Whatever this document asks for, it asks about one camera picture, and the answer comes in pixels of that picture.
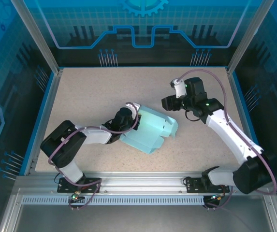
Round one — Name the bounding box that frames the connector with green light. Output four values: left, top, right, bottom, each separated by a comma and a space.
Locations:
209, 193, 227, 202
71, 190, 86, 203

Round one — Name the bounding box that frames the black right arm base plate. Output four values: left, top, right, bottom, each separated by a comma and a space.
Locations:
184, 177, 231, 193

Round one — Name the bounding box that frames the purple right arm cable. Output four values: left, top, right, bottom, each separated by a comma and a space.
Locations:
175, 69, 277, 211

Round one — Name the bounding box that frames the slotted grey cable duct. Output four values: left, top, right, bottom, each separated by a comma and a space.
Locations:
21, 196, 205, 206

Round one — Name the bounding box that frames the metal lower tray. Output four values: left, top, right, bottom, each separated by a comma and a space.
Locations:
0, 187, 277, 232

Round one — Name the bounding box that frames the light blue paper box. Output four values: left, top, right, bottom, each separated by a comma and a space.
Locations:
119, 108, 179, 155

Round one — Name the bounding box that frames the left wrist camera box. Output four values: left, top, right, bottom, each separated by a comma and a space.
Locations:
125, 101, 141, 114

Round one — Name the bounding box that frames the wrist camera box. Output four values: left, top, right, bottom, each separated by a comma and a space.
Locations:
125, 101, 141, 114
169, 78, 188, 99

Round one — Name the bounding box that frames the aluminium frame post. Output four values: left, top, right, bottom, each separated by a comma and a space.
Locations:
10, 0, 64, 75
226, 0, 276, 75

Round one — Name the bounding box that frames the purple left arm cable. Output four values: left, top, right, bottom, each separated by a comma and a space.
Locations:
48, 102, 140, 211

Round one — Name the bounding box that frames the aluminium side frame rail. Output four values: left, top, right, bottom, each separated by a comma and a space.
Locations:
226, 67, 269, 176
23, 68, 64, 176

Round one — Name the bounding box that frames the aluminium mounting rail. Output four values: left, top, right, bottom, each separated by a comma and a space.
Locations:
15, 171, 272, 194

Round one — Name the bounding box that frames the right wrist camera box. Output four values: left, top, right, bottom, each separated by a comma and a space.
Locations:
169, 78, 188, 99

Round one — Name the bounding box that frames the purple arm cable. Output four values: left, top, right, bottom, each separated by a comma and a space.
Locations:
175, 69, 277, 211
48, 102, 140, 211

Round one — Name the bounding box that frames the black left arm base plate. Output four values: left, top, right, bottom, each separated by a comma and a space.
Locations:
57, 177, 102, 194

